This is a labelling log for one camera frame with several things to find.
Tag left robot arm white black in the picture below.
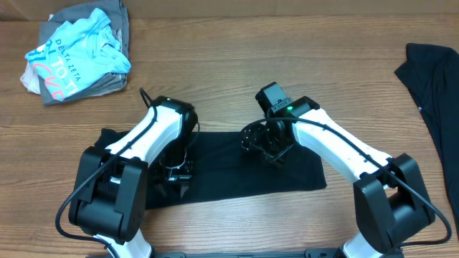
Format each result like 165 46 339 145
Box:
67 96 198 257

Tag grey folded garment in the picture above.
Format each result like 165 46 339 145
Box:
39 0 129 103

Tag light blue printed t-shirt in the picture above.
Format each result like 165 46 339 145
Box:
24 8 131 102

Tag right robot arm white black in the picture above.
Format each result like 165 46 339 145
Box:
242 95 436 258

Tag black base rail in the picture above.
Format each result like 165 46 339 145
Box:
154 248 345 258

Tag white folded garment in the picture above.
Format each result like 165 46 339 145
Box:
19 14 55 95

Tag black t-shirt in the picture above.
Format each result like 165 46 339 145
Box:
93 128 328 211

